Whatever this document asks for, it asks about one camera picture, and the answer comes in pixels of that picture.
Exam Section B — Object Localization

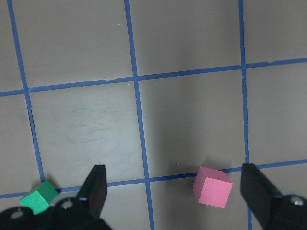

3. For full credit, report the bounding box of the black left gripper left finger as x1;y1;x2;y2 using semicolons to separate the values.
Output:
77;165;107;218

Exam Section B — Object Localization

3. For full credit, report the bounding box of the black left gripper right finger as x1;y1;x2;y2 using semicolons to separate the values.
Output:
240;163;281;228

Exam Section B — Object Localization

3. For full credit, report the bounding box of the pink foam cube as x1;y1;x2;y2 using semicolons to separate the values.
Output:
193;166;233;208

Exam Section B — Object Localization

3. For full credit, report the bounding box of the green foam cube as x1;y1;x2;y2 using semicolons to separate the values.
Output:
20;180;59;215

